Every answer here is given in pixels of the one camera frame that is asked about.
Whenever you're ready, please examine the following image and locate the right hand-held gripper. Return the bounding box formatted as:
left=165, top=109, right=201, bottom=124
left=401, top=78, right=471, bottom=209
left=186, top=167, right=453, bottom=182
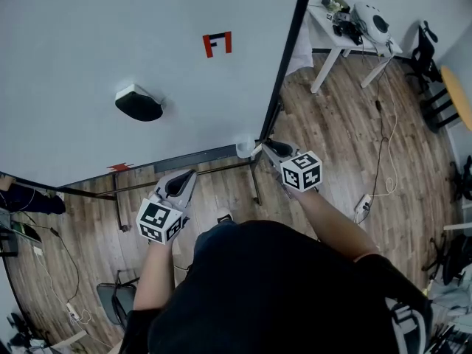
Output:
left=260, top=138, right=324, bottom=201

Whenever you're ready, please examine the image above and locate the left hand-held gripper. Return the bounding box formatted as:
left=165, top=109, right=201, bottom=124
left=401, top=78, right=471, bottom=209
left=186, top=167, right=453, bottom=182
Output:
left=135, top=169, right=198, bottom=246

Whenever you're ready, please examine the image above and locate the white cup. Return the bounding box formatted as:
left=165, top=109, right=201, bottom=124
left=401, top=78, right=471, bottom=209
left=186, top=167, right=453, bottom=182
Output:
left=235, top=133, right=257, bottom=159

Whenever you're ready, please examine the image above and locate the person's left forearm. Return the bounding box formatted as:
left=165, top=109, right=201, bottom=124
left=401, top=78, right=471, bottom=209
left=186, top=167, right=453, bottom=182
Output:
left=131, top=234, right=177, bottom=312

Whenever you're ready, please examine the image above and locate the person's right forearm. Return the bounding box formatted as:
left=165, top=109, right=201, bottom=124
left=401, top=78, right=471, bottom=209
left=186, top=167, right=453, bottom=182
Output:
left=290, top=187, right=381, bottom=264

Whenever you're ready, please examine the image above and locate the large white whiteboard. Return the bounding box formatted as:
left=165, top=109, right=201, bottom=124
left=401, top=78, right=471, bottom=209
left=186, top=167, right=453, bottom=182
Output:
left=0, top=0, right=317, bottom=198

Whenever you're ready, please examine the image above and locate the person's white shoe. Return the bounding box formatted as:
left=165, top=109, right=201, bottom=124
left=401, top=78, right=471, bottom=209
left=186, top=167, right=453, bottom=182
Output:
left=216, top=207, right=236, bottom=225

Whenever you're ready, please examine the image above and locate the person's blue jeans leg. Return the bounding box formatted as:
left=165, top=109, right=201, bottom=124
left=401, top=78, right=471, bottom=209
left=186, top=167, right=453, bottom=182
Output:
left=192, top=218, right=240, bottom=258

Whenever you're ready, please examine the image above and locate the black and white bowl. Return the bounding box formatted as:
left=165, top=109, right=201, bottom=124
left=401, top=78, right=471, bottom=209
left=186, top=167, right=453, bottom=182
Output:
left=114, top=83, right=165, bottom=122

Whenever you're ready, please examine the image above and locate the white plastic sheet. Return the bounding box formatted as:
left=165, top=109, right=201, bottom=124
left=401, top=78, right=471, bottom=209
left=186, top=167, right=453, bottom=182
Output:
left=285, top=23, right=315, bottom=77

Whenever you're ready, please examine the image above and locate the black metal chair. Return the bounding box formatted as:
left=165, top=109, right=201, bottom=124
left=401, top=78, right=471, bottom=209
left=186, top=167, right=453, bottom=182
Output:
left=95, top=268, right=142, bottom=327

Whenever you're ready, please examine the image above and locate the red and black tape mark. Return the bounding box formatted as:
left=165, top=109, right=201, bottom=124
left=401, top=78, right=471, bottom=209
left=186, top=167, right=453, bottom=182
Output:
left=201, top=31, right=234, bottom=59

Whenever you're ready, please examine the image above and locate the white desk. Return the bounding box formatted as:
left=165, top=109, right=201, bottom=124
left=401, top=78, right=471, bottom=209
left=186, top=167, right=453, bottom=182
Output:
left=305, top=3, right=404, bottom=94

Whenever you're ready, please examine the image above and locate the person's black shirt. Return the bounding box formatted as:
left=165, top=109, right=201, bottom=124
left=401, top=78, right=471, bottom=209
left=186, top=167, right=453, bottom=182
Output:
left=117, top=219, right=434, bottom=354

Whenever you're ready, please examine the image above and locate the white round device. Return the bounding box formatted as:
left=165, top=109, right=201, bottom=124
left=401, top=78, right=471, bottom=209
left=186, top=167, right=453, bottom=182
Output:
left=349, top=1, right=392, bottom=44

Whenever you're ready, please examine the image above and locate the black office chair with headrest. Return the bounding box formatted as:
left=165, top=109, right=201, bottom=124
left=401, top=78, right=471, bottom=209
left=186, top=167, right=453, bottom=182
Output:
left=404, top=20, right=444, bottom=94

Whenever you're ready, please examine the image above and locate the round wooden table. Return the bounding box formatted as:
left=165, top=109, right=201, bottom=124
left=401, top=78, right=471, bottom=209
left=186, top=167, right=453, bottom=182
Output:
left=419, top=64, right=472, bottom=133

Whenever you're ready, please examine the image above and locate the white desk leg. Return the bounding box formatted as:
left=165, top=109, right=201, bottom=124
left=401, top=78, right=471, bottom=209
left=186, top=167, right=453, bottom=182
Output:
left=54, top=329, right=89, bottom=354

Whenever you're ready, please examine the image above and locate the white floor cable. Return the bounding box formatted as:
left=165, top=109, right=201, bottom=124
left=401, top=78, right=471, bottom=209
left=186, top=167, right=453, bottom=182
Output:
left=353, top=46, right=400, bottom=224

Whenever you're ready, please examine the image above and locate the thin black floor cable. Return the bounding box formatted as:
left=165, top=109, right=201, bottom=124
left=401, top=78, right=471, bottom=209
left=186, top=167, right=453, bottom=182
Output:
left=21, top=219, right=81, bottom=305

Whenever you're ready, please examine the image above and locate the black cable bundle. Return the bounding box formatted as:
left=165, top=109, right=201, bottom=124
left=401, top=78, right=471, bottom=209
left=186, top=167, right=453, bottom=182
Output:
left=333, top=12, right=365, bottom=46

